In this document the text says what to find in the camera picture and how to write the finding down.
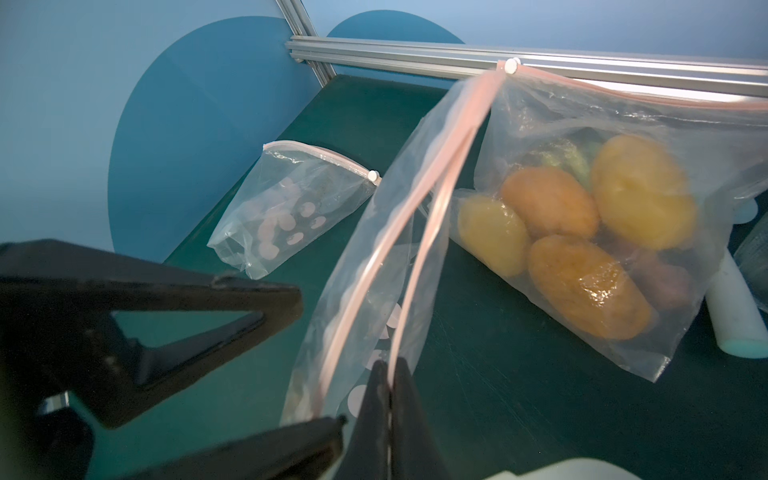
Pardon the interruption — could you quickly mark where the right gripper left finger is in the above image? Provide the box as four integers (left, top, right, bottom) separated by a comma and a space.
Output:
335, 360, 390, 480

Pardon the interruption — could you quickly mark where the aluminium back frame rail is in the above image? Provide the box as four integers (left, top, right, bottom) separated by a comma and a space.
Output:
286, 36, 767, 98

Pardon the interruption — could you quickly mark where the large orange potato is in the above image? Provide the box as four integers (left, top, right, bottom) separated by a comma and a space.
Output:
500, 167, 600, 239

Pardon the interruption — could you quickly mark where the yellow green potato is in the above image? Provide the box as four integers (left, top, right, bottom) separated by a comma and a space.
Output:
590, 135, 698, 251

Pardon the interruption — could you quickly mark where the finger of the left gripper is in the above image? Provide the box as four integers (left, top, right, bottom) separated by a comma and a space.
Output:
1, 239, 303, 429
128, 416, 347, 480

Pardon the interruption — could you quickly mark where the clear zipper bag pink zipper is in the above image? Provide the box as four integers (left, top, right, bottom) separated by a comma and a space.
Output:
450, 59, 767, 381

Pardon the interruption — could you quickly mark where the ribbed glass vase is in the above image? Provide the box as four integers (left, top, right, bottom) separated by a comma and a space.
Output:
734, 214, 768, 312

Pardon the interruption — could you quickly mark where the light blue toy trowel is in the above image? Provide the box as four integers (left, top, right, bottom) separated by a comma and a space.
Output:
705, 197, 768, 360

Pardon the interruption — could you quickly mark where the white perforated plastic basket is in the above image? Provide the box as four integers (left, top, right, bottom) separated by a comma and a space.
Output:
487, 458, 639, 480

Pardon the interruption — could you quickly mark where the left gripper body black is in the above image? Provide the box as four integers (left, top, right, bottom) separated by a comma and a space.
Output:
1, 362, 94, 479

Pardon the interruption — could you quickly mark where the spare clear zipper bag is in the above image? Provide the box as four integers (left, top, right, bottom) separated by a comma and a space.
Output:
280, 70, 506, 425

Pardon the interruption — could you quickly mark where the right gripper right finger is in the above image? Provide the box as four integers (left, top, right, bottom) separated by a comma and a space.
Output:
390, 358, 451, 479

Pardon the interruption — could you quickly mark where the left aluminium frame post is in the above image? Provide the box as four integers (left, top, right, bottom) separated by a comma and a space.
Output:
276, 0, 336, 88

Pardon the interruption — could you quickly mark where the green toy garden fork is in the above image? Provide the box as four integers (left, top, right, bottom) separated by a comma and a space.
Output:
532, 139, 591, 190

